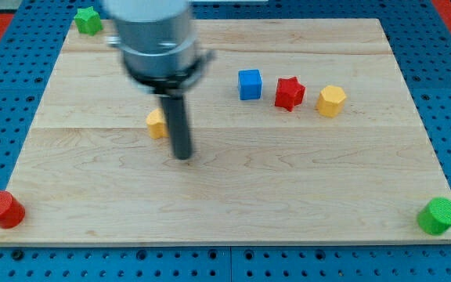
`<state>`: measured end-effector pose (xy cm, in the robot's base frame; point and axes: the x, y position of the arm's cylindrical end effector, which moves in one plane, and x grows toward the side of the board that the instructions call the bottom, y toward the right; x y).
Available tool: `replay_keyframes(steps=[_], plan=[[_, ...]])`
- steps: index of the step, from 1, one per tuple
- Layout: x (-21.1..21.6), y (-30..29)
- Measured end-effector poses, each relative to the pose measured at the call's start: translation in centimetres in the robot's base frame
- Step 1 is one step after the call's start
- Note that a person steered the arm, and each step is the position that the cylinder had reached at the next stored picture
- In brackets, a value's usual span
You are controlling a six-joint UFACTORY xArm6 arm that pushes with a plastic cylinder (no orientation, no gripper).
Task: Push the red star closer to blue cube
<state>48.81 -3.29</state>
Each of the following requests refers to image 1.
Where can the wooden board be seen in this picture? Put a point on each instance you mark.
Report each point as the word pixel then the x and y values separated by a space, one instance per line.
pixel 89 175

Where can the yellow hexagon block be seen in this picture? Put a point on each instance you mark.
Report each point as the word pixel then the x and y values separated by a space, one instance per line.
pixel 331 101

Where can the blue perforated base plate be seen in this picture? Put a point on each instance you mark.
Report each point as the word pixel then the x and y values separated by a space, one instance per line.
pixel 421 43

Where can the green cylinder block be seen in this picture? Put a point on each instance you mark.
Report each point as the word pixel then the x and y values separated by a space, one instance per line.
pixel 435 217

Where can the red cylinder block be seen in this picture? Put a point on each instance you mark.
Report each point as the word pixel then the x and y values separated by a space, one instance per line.
pixel 12 212

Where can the black pusher rod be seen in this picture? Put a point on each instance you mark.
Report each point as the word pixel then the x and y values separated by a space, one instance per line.
pixel 174 108

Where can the green star block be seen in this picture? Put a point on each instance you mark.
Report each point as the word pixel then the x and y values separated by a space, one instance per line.
pixel 88 21

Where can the blue cube block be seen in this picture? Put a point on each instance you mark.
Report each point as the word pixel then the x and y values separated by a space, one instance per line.
pixel 249 84

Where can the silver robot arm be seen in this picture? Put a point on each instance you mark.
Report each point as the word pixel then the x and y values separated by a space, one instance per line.
pixel 159 43

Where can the red star block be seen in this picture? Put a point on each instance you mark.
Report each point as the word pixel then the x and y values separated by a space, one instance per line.
pixel 289 93

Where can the yellow block behind rod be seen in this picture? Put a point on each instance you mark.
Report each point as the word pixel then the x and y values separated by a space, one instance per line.
pixel 156 124

